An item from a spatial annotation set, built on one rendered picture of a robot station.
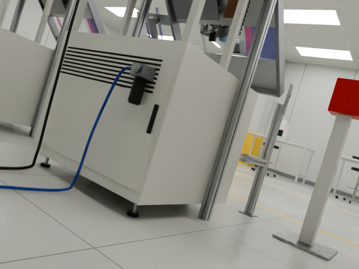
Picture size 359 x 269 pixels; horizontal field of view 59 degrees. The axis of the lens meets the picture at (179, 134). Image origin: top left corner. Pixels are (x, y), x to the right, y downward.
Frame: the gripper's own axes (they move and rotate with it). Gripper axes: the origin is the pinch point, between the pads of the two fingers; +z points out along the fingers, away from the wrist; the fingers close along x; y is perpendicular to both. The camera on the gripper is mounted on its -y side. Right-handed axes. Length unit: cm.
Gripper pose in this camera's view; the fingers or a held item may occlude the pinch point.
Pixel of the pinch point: (202, 33)
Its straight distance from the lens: 213.2
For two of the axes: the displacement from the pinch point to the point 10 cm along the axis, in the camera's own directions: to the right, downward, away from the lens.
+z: -5.6, 4.9, -6.6
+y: -0.8, -8.3, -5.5
